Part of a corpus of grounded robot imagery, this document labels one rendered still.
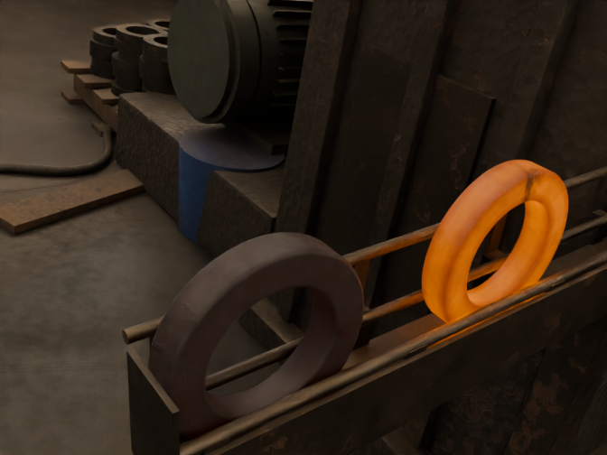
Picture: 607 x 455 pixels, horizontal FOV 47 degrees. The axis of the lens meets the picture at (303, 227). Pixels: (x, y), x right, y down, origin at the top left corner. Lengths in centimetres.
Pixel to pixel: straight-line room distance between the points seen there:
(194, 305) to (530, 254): 42
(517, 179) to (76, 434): 99
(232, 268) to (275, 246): 4
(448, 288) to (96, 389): 96
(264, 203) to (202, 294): 123
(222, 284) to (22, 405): 102
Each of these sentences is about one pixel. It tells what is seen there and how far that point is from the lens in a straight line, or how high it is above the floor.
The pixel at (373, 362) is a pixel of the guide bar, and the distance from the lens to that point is 61.
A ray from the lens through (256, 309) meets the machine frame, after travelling 163.
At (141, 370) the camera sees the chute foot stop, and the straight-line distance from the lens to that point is 53.
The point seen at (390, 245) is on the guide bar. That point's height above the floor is 68.
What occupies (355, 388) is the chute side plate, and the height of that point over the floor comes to 61.
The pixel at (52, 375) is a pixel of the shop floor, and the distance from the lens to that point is 153.
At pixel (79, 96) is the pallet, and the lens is 301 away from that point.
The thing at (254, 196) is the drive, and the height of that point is 25.
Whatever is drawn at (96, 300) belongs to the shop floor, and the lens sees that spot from 174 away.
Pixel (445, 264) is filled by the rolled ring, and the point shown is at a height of 69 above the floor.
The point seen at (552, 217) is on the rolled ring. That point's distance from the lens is 76.
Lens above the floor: 99
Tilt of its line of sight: 27 degrees down
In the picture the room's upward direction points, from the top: 11 degrees clockwise
